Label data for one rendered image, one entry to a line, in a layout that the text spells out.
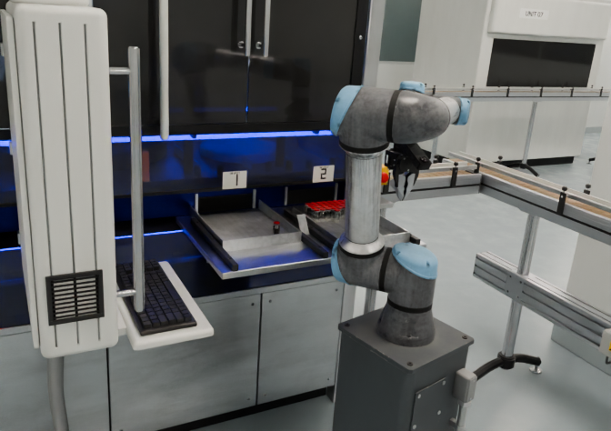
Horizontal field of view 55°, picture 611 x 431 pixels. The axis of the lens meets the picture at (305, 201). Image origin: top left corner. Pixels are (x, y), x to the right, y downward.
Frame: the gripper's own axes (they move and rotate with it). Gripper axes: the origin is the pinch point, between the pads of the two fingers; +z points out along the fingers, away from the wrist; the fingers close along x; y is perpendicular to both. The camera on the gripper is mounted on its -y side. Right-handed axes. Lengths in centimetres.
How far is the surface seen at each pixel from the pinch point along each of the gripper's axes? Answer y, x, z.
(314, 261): -2.1, 31.4, 16.5
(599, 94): 307, -499, 12
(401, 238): 0.9, -1.9, 14.4
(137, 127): -16, 84, -27
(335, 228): 18.8, 12.4, 15.8
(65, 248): -17, 100, -2
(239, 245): 12, 49, 14
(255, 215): 38, 33, 16
